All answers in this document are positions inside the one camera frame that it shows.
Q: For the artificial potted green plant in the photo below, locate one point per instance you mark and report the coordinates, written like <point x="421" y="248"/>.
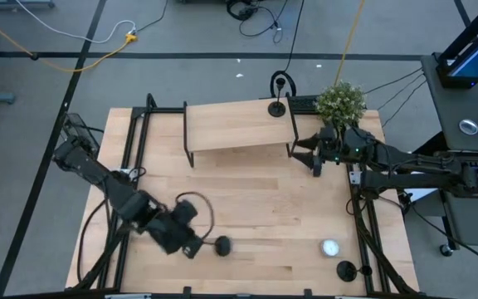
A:
<point x="340" y="104"/>

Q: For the grey cart base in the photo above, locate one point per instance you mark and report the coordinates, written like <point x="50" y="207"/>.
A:
<point x="15" y="4"/>

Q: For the black aluminium table frame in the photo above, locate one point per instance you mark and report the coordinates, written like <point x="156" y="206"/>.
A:
<point x="160" y="110"/>

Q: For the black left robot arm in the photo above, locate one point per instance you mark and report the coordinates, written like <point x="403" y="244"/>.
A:
<point x="94" y="170"/>

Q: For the black mesh box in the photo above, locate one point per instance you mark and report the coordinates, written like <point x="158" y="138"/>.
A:
<point x="77" y="126"/>

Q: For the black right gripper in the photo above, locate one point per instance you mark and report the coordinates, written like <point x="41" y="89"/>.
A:
<point x="331" y="145"/>

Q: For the grey side desk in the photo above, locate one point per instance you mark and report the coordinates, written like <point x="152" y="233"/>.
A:
<point x="450" y="112"/>

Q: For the white paper sheet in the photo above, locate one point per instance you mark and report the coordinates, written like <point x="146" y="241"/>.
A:
<point x="423" y="195"/>

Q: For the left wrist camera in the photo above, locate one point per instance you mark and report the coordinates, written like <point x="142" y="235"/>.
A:
<point x="185" y="212"/>

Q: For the black candlestick holder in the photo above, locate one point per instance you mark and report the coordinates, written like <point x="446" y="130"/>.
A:
<point x="222" y="246"/>
<point x="346" y="271"/>
<point x="276" y="109"/>

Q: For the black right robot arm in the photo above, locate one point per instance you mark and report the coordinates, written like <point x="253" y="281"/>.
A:
<point x="409" y="166"/>

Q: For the round silver tin lid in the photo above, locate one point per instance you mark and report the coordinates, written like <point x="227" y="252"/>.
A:
<point x="468" y="127"/>

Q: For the black caster wheel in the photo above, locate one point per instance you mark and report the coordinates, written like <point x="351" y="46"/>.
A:
<point x="446" y="250"/>

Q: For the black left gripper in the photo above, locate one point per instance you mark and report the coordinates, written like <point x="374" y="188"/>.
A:
<point x="170" y="238"/>

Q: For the wooden riser shelf black frame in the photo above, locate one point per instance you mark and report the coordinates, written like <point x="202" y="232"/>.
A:
<point x="230" y="124"/>

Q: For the silver mounting bracket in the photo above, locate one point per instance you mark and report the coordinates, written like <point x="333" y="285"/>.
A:
<point x="355" y="177"/>

